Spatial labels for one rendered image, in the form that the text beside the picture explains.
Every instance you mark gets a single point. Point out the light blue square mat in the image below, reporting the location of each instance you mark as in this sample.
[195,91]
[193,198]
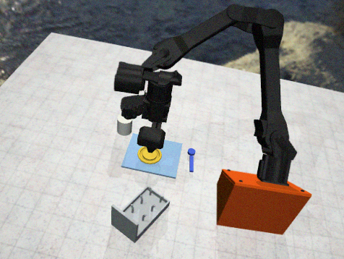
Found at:
[167,165]

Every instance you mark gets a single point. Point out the yellow plate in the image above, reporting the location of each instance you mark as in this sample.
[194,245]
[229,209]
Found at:
[149,158]

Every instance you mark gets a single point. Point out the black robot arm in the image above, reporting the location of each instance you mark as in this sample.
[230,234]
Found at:
[271,129]

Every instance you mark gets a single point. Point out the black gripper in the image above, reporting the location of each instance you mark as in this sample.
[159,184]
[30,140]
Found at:
[153,137]

